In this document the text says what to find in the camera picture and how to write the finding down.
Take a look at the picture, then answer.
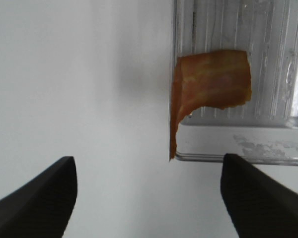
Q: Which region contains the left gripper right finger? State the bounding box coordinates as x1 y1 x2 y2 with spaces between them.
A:
221 154 298 238

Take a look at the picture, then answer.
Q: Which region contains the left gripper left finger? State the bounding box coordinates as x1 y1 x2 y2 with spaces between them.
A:
0 156 77 238

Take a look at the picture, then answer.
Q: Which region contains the brown bacon strip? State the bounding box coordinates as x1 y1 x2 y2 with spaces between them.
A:
169 50 252 159

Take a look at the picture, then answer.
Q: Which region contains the left clear plastic tray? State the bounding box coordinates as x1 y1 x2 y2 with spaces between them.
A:
169 0 298 166

